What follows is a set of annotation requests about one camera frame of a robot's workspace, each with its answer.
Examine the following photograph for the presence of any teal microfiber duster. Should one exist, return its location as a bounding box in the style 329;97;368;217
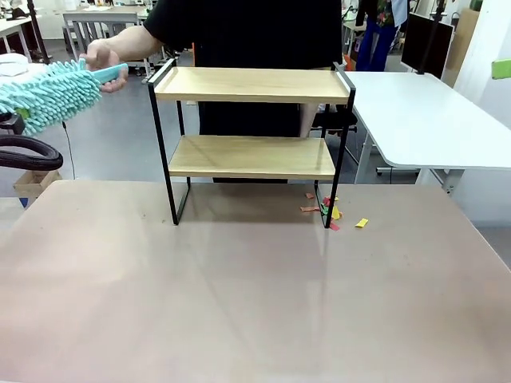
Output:
0;58;129;136

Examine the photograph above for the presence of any white cloth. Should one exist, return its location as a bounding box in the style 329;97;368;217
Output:
0;52;30;77

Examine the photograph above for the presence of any person in blue trousers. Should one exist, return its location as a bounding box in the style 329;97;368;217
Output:
355;0;410;73

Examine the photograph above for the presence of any brown cardboard box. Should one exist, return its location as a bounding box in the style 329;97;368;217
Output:
13;169;63;200

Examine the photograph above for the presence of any white desk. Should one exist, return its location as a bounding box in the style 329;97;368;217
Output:
343;70;511;196

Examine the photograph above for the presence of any black pole stand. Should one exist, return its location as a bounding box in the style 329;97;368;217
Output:
416;0;449;77

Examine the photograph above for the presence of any person in black t-shirt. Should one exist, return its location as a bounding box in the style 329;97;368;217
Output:
143;0;345;184

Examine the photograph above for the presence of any black computer monitor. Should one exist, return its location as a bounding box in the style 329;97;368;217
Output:
401;11;456;80

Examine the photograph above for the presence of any black frame wooden shelf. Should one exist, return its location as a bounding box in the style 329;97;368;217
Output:
146;57;357;229

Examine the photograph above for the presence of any brown cardboard board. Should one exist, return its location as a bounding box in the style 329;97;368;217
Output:
444;8;481;83

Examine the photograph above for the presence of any white background table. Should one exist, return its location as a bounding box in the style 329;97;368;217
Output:
0;15;39;61

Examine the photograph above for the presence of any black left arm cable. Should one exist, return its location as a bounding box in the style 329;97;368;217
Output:
0;134;64;172

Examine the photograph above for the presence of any black tripod pole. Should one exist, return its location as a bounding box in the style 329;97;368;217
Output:
26;0;53;66

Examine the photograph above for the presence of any person's right hand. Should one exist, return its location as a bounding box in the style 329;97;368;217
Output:
85;38;129;95

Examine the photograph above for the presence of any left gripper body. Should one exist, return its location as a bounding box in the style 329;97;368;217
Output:
0;113;26;136

